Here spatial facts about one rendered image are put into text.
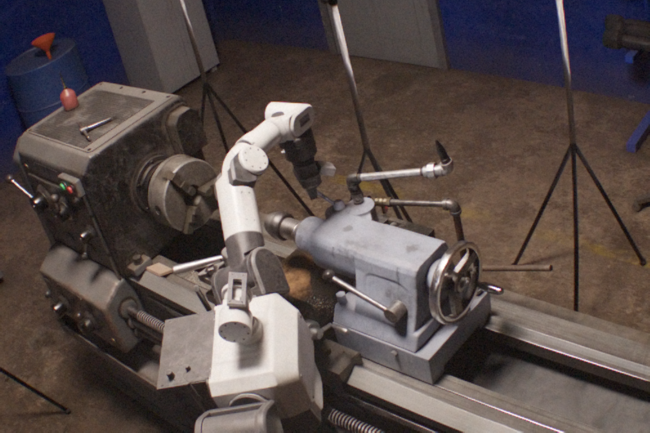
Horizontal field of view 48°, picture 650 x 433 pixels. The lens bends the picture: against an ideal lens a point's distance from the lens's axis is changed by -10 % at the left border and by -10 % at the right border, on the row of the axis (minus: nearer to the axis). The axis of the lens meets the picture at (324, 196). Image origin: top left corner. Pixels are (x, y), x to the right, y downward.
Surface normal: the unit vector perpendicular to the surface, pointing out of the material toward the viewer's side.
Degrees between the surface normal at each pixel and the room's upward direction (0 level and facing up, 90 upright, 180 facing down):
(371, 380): 36
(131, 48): 90
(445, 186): 0
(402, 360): 90
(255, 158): 49
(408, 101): 0
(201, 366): 8
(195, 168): 90
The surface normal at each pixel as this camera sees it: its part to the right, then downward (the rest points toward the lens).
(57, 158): -0.60, -0.21
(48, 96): 0.30, 0.46
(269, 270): 0.73, -0.44
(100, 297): -0.52, -0.41
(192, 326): -0.29, -0.73
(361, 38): -0.63, 0.53
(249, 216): 0.51, -0.47
